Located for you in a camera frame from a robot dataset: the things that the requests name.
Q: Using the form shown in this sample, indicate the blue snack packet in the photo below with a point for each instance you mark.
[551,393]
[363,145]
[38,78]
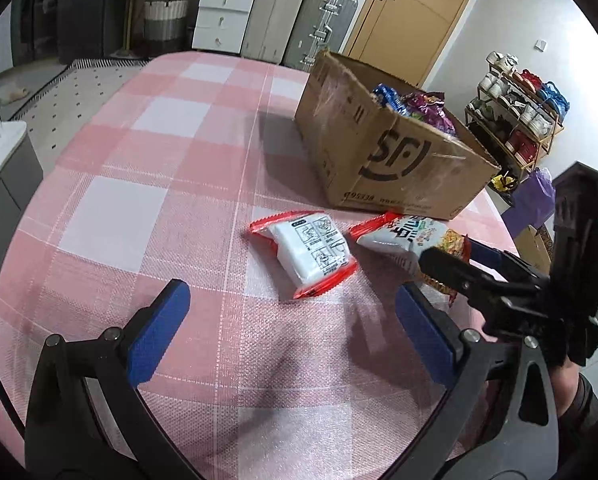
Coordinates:
[389,96]

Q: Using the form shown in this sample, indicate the person's right forearm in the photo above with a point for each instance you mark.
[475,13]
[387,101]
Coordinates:
[566,385]

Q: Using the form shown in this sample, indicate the dark refrigerator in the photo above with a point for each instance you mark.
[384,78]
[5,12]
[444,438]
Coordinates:
[86,10]

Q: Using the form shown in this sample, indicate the broom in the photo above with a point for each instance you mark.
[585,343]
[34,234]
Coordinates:
[124,40]

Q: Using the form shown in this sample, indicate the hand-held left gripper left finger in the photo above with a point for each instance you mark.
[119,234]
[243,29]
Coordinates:
[159,332]

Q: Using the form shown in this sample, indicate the grey suitcase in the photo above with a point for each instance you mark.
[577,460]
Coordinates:
[319,25]

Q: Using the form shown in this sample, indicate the beige slipper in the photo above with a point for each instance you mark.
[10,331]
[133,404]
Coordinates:
[15,93]

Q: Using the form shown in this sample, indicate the white red noodle packet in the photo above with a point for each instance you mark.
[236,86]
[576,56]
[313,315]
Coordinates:
[306,250]

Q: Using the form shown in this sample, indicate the brown cardboard box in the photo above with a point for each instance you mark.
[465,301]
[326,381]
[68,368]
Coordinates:
[379,160]

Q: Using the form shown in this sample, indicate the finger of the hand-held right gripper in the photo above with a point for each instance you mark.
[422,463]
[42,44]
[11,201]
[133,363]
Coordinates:
[459,272]
[494,257]

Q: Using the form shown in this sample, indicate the dark purple snack packet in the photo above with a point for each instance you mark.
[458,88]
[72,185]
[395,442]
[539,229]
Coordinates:
[424,102]

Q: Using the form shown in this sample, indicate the yellow black item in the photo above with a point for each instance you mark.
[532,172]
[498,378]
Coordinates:
[503,182]

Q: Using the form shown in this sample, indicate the small cardboard box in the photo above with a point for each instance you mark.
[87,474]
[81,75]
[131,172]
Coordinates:
[531,250]

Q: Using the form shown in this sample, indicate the beige suitcase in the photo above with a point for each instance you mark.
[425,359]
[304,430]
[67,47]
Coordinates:
[273,15]

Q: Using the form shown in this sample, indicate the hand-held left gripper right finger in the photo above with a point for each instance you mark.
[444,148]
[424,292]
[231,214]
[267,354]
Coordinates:
[424,332]

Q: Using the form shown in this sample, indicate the wooden door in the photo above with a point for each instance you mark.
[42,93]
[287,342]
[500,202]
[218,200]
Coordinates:
[419,20]

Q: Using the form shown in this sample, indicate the purple bag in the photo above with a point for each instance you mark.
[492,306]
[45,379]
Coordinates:
[529,205]

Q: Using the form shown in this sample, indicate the noodle packet with noodle picture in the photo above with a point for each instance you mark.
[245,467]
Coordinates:
[399,237]

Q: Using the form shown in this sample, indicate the wooden shoe rack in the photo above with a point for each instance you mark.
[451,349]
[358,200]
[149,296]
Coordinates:
[516,115]

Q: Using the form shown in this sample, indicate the pink plaid cloth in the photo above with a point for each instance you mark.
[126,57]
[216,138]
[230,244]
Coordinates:
[154,210]

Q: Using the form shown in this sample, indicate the white light switch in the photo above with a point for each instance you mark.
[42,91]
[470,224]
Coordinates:
[541,44]

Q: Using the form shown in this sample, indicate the grey cabinet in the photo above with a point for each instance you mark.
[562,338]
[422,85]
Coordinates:
[6,195]

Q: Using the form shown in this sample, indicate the purple packet with yellow label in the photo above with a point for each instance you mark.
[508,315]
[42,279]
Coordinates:
[439,122]

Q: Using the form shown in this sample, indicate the patterned rug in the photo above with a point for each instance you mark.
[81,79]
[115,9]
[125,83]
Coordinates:
[74,95]

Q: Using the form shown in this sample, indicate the white drawer desk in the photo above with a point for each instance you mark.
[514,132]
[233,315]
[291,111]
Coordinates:
[221,10]

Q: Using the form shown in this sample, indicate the woven laundry basket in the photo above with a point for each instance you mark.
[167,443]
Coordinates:
[165,17]

